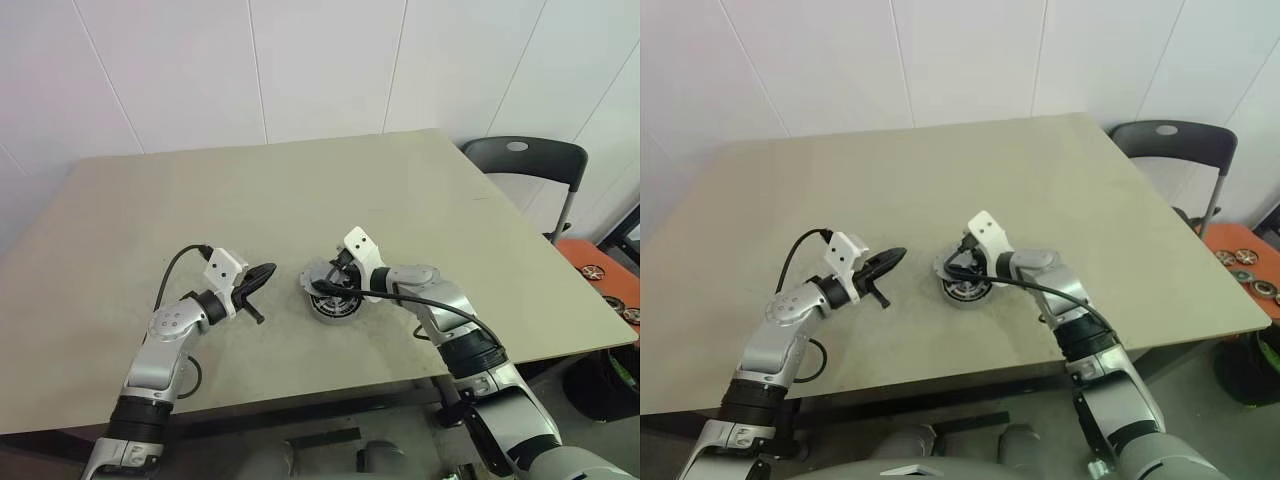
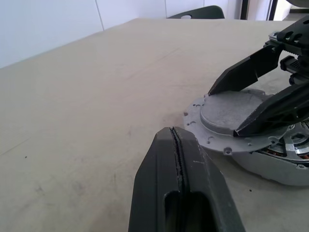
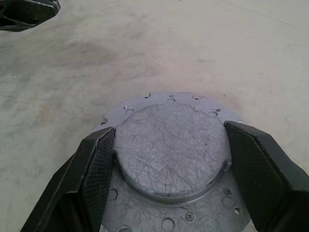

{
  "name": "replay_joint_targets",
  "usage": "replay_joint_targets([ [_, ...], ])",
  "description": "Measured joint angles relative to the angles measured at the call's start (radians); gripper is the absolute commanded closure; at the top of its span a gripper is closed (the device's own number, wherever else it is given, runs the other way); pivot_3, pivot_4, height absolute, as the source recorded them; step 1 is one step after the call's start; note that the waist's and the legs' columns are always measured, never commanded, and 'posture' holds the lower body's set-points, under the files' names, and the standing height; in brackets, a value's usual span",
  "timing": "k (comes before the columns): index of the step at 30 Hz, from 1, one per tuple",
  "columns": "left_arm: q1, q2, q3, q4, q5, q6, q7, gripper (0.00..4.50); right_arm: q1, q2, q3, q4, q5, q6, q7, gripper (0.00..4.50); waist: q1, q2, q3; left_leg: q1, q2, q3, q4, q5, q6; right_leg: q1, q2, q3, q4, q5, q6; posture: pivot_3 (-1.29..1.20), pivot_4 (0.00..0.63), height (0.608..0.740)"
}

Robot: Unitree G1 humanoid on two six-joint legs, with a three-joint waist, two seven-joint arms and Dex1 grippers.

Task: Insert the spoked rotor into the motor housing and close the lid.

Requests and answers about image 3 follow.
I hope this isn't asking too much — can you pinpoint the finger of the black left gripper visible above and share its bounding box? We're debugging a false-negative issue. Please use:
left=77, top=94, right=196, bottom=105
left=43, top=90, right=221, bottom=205
left=0, top=0, right=61, bottom=33

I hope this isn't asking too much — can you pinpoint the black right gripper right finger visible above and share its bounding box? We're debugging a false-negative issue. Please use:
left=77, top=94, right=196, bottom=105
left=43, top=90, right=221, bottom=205
left=224, top=120, right=309, bottom=232

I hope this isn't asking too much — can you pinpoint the silver round cover plate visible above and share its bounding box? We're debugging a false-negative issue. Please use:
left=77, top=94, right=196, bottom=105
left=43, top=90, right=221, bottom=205
left=93, top=91, right=257, bottom=232

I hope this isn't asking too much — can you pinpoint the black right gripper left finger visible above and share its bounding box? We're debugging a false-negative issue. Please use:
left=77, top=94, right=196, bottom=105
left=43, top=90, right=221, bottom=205
left=20, top=126, right=116, bottom=232

